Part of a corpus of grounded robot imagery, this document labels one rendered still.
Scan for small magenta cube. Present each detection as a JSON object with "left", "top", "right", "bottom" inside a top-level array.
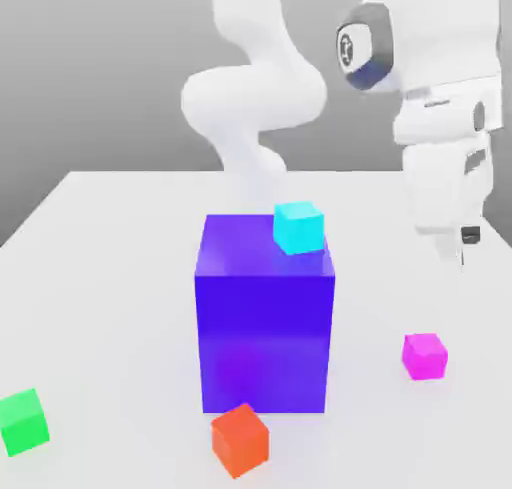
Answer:
[{"left": 401, "top": 331, "right": 450, "bottom": 382}]

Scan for small orange cube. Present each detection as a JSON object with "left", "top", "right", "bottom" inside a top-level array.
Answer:
[{"left": 210, "top": 402, "right": 271, "bottom": 481}]

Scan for large blue box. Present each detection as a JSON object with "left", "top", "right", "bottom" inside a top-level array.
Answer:
[{"left": 193, "top": 213, "right": 336, "bottom": 415}]

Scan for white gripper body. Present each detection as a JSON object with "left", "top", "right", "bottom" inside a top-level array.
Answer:
[{"left": 401, "top": 141, "right": 492, "bottom": 237}]

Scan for small green cube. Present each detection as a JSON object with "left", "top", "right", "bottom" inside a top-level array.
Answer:
[{"left": 0, "top": 387, "right": 52, "bottom": 459}]

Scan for small cyan cube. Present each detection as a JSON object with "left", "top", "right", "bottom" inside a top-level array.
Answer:
[{"left": 272, "top": 200, "right": 326, "bottom": 257}]

